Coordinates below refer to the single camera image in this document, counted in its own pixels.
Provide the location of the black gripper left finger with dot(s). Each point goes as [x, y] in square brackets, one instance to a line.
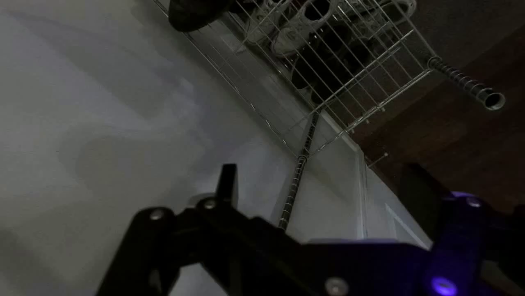
[181, 236]

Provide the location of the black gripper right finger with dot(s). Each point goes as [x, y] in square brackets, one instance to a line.
[464, 241]

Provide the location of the ridged metal shelf pole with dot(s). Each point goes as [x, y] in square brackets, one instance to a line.
[466, 81]
[295, 175]

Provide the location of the dark rounded object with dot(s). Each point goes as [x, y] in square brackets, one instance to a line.
[192, 14]

